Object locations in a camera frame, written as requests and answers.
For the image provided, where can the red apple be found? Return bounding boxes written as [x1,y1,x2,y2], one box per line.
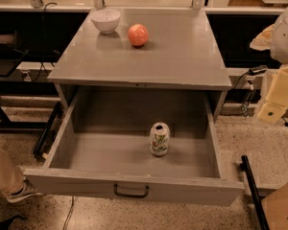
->
[128,24,149,47]

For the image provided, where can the cardboard box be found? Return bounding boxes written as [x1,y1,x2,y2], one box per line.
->
[262,183,288,230]

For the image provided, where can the person leg beige trousers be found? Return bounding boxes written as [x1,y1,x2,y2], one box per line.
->
[0,149,24,195]

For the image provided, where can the black drawer handle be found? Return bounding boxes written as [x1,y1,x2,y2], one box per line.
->
[113,184,150,198]

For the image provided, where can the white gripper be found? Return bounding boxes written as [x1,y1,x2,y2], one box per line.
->
[250,7,288,125]

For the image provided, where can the black power plug cable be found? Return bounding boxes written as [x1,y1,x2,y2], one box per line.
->
[221,64,269,117]

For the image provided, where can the white ceramic bowl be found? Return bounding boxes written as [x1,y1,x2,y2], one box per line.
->
[90,9,121,34]

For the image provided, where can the black leaning bar left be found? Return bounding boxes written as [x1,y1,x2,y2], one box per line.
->
[33,102,62,157]

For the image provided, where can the open grey drawer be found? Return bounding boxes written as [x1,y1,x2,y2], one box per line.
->
[25,86,244,206]

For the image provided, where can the black floor cable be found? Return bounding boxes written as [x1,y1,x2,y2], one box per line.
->
[61,195,75,230]

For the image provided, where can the grey cabinet counter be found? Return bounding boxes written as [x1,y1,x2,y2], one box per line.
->
[48,8,231,114]

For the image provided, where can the white green 7up can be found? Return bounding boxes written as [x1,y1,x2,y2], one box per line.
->
[150,122,170,157]

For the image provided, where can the black metal bar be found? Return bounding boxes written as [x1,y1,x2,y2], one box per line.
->
[240,155,270,230]

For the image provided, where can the grey sneaker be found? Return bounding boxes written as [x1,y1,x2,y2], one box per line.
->
[6,179,41,203]

